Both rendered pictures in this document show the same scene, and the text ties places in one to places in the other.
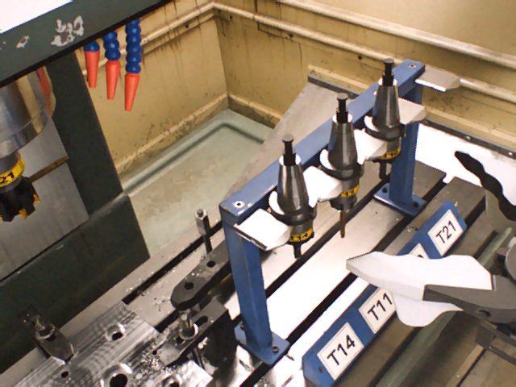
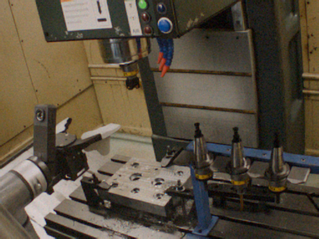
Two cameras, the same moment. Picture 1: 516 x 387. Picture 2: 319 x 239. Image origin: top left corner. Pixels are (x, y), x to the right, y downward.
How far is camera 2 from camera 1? 0.99 m
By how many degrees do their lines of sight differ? 65
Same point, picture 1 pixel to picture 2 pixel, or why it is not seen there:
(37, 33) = (73, 33)
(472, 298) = not seen: hidden behind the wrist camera
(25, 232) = (227, 131)
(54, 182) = (246, 119)
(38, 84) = (124, 50)
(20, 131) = (114, 60)
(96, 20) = (85, 35)
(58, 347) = (164, 161)
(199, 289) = (215, 190)
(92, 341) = (172, 169)
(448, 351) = not seen: outside the picture
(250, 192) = not seen: hidden behind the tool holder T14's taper
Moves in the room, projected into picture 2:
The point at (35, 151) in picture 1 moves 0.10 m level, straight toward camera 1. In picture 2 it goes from (242, 99) to (226, 109)
